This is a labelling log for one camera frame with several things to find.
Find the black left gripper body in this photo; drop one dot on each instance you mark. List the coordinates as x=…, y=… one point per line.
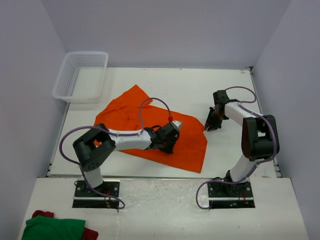
x=167, y=145

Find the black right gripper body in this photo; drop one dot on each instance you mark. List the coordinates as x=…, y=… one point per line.
x=214, y=120

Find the orange t shirt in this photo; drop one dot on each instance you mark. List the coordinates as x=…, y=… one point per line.
x=122, y=114

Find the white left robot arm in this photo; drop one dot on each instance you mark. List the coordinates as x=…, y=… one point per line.
x=95, y=146

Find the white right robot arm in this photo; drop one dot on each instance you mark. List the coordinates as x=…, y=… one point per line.
x=259, y=135

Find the white plastic basket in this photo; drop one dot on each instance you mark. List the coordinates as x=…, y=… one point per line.
x=81, y=77

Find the red folded t shirt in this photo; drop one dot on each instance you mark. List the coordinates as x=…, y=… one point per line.
x=88, y=234

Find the green folded t shirt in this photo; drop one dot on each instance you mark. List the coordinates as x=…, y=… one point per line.
x=46, y=228

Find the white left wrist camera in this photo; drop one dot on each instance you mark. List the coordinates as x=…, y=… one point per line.
x=177, y=124

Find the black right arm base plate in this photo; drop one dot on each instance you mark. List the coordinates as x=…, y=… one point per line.
x=230, y=196

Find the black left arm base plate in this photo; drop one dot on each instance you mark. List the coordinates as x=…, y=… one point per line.
x=85, y=198

